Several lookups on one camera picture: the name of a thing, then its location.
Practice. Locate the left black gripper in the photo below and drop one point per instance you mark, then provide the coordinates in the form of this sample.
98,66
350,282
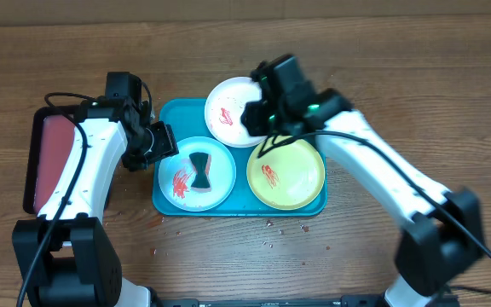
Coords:
164,146

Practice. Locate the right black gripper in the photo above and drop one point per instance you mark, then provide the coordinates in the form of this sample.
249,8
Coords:
256,119

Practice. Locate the light blue plate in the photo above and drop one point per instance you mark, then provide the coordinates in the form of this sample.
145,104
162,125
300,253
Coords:
176,174

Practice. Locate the green and pink sponge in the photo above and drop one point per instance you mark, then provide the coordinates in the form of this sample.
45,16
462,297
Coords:
201,163

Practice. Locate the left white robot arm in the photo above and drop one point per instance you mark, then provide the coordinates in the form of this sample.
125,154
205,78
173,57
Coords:
64,255

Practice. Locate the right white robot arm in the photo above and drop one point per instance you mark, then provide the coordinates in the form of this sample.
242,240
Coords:
441,230

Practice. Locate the teal plastic serving tray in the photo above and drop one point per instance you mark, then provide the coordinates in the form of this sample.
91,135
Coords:
186,118

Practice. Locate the black tray with red liquid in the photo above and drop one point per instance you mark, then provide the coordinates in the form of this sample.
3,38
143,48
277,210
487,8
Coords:
51,143

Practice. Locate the white plate with red stain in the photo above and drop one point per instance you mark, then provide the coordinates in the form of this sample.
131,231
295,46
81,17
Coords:
224,107

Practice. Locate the yellow-green plate with red stain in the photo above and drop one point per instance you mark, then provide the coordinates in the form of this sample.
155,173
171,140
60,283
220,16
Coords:
286,178

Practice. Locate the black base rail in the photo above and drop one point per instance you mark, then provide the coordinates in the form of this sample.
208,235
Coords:
364,300

